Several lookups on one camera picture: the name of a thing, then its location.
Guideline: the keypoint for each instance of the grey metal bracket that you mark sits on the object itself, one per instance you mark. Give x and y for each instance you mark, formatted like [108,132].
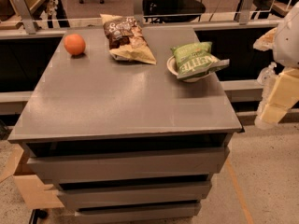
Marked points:
[26,16]
[138,11]
[243,14]

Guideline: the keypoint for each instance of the grey metal bracket right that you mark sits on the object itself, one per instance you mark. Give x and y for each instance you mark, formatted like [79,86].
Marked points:
[243,14]

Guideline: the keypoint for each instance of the grey metal bracket middle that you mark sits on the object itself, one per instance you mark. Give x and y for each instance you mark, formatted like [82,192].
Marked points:
[138,11]

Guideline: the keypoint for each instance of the orange fruit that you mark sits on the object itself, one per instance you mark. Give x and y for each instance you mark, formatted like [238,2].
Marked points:
[74,44]

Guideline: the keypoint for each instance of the cardboard box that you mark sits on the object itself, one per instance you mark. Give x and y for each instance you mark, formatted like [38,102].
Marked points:
[34,192]

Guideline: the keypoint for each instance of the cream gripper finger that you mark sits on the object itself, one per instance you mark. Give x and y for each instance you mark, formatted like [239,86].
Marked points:
[280,94]
[266,41]

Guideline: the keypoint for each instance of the green jalapeno chip bag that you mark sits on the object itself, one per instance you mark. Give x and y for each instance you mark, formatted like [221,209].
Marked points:
[195,60]

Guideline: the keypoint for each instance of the grey drawer cabinet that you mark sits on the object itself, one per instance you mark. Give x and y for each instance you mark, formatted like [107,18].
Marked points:
[126,142]

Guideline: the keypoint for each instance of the clear sanitizer pump bottle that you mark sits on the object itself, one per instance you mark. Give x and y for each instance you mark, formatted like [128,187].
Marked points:
[266,73]

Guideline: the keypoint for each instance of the black office chair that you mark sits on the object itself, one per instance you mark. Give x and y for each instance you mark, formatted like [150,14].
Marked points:
[169,11]

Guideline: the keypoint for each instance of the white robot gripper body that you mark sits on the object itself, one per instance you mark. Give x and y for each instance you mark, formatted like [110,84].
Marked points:
[289,42]

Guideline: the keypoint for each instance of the grey metal bracket left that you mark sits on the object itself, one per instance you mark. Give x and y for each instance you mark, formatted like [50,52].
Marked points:
[26,16]

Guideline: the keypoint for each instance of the brown chip bag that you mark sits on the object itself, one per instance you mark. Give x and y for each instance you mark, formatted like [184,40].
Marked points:
[125,38]

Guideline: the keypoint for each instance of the white paper bowl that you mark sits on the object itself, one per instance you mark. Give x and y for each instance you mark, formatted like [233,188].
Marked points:
[172,68]

